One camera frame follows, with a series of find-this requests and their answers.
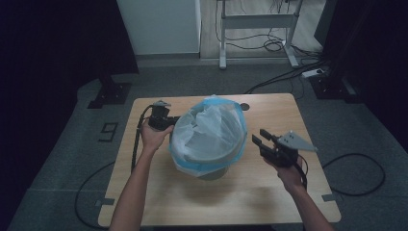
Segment black looped floor cable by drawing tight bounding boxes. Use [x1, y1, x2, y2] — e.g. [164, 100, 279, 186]
[321, 152, 386, 197]

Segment person's left hand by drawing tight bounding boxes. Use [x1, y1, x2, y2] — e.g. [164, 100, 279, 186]
[140, 119, 175, 154]

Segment grey tape strip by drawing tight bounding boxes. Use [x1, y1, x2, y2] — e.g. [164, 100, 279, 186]
[94, 197, 115, 207]
[321, 192, 341, 203]

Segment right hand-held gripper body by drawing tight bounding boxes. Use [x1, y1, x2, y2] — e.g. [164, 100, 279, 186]
[263, 130, 319, 168]

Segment dark curtain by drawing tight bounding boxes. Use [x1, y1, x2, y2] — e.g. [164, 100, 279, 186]
[0, 0, 140, 181]
[313, 0, 408, 152]

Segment tangle of black cables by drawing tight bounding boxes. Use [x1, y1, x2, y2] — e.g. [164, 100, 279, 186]
[214, 0, 322, 61]

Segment black power strip cables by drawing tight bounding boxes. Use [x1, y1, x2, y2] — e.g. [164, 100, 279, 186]
[243, 60, 329, 100]

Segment white cabinet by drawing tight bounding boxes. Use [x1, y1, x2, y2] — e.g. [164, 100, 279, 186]
[115, 0, 202, 56]

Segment black curved floor cable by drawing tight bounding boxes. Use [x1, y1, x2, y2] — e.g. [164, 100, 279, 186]
[74, 161, 115, 231]

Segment right hand-held gripper cable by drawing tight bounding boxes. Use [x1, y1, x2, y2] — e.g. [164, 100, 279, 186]
[293, 159, 309, 191]

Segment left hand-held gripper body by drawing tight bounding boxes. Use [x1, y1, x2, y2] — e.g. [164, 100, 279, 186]
[147, 100, 173, 132]

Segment white power strip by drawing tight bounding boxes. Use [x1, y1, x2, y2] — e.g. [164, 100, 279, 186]
[301, 67, 327, 79]

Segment person's right hand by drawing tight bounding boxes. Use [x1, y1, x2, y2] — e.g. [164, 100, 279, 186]
[264, 159, 306, 193]

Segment black stand base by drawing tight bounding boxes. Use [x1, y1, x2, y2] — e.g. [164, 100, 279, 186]
[87, 74, 133, 110]
[309, 74, 363, 104]

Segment white trash bag blue band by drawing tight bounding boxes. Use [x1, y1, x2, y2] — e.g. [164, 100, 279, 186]
[168, 94, 248, 178]

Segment white metal desk frame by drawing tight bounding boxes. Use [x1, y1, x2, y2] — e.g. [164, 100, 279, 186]
[216, 0, 304, 70]

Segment green plastic trash bin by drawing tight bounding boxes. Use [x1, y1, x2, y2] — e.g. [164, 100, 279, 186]
[191, 163, 231, 182]

